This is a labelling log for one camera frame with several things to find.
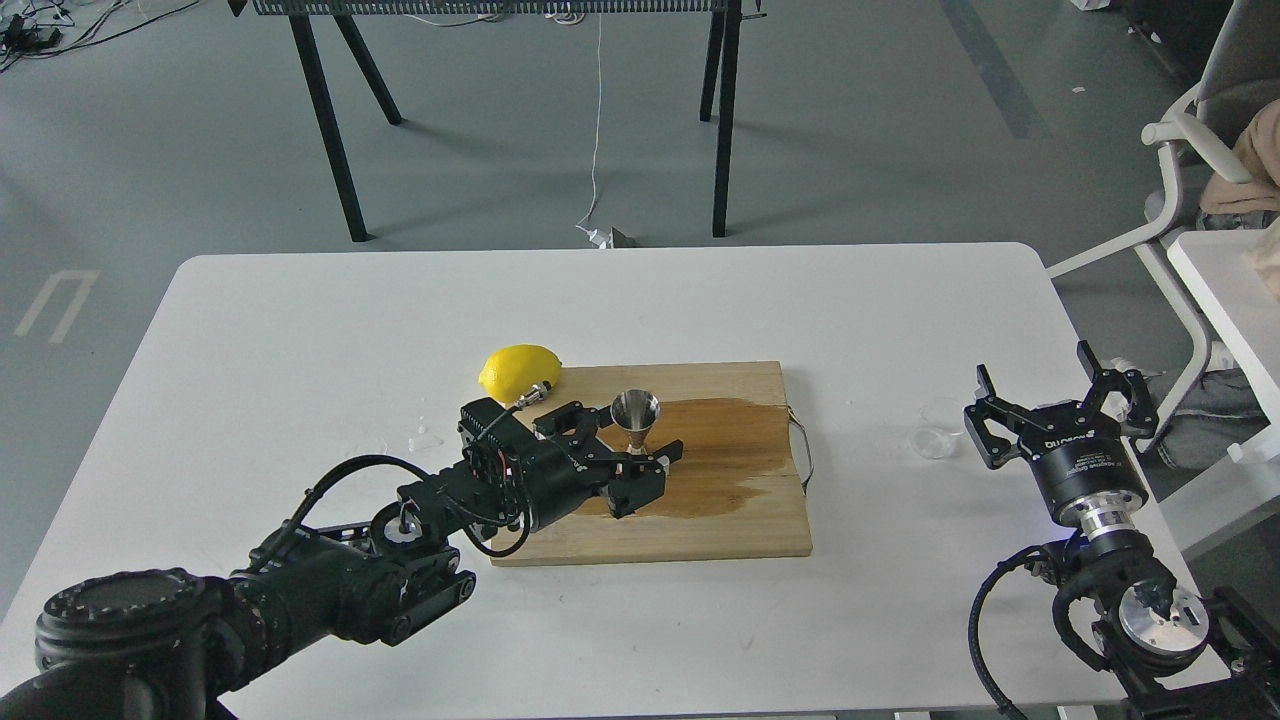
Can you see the white side table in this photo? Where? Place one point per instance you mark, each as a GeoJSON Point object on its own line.
{"type": "Point", "coordinates": [1241, 489]}

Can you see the wooden cutting board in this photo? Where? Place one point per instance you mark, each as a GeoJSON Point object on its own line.
{"type": "Point", "coordinates": [735, 494]}

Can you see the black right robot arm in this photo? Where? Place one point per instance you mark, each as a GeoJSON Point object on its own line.
{"type": "Point", "coordinates": [1177, 655]}

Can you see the white office chair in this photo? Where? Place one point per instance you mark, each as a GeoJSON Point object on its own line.
{"type": "Point", "coordinates": [1240, 78]}

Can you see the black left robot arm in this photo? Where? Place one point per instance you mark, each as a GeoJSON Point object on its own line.
{"type": "Point", "coordinates": [367, 557]}

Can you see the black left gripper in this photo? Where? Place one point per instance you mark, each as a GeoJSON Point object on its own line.
{"type": "Point", "coordinates": [564, 465]}

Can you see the steel double jigger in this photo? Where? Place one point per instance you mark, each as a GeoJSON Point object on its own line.
{"type": "Point", "coordinates": [635, 411]}

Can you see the yellow lemon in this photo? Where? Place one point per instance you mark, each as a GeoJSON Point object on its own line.
{"type": "Point", "coordinates": [512, 371]}

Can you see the small clear glass cup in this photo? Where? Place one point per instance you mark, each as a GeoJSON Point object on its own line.
{"type": "Point", "coordinates": [939, 428]}

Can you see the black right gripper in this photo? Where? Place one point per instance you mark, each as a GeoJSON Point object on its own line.
{"type": "Point", "coordinates": [1081, 464]}

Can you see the black metal table frame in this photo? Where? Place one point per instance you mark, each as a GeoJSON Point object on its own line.
{"type": "Point", "coordinates": [514, 89]}

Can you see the white power adapter on floor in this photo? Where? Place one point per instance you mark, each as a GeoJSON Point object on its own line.
{"type": "Point", "coordinates": [611, 239]}

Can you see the seated person in beige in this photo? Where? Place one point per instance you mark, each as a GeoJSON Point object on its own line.
{"type": "Point", "coordinates": [1241, 194]}

